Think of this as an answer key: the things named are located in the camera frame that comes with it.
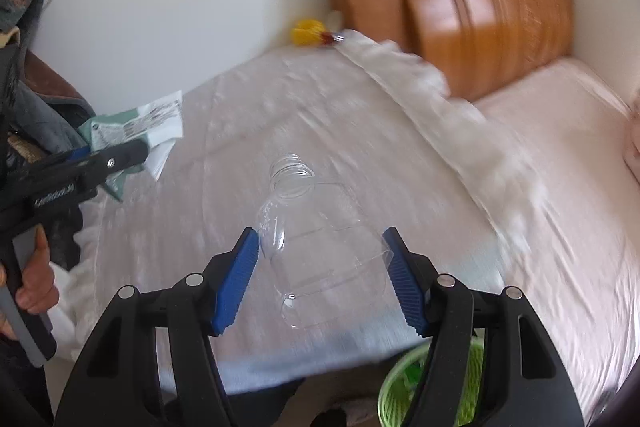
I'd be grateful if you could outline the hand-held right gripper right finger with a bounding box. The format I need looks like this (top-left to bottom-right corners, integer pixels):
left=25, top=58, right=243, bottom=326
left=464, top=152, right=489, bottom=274
left=382, top=227, right=586, bottom=427

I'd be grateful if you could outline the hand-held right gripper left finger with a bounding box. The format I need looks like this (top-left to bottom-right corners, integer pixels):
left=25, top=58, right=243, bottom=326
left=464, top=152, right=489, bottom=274
left=54, top=227, right=261, bottom=427

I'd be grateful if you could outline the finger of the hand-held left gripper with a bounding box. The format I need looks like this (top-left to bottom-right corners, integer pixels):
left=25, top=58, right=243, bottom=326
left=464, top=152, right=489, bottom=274
left=80, top=141, right=150, bottom=178
left=60, top=147, right=93, bottom=166

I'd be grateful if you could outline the green white packet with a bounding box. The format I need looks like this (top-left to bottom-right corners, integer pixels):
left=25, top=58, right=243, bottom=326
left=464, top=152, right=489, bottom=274
left=82, top=90, right=184, bottom=202

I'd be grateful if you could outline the green plastic mesh basket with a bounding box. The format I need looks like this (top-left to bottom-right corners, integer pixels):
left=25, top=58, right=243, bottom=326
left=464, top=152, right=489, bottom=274
left=377, top=329, right=486, bottom=427

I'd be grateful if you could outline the clear plastic bottle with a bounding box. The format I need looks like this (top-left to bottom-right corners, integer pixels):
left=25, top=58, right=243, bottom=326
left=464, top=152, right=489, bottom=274
left=255, top=153, right=396, bottom=333

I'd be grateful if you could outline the person's left forearm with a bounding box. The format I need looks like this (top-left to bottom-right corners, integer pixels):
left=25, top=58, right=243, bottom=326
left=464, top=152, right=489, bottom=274
left=0, top=337, right=53, bottom=427

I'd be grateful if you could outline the person's left hand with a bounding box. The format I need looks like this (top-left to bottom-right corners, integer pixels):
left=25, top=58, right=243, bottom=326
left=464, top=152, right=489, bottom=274
left=0, top=227, right=60, bottom=340

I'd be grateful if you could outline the grey brown clothes pile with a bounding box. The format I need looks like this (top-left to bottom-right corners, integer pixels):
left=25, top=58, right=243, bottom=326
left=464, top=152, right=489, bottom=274
left=0, top=0, right=97, bottom=158

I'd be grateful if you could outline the white lace table cover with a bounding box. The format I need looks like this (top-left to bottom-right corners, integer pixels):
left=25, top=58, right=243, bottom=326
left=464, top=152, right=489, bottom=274
left=47, top=29, right=536, bottom=395

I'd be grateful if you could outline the bed with pink sheet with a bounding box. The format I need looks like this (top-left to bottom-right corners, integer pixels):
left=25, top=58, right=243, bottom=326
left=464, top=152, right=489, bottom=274
left=470, top=57, right=640, bottom=418

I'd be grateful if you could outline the yellow plastic toy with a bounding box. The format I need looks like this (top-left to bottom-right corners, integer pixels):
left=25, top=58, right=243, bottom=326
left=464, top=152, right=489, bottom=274
left=291, top=19, right=327, bottom=48

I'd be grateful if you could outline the folded pink quilt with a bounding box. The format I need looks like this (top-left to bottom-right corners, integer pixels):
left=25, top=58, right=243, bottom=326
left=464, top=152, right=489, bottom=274
left=622, top=87, right=640, bottom=188

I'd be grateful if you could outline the brown wooden headboard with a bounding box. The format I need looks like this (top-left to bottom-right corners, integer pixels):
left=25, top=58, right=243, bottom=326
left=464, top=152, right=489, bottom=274
left=322, top=0, right=575, bottom=100

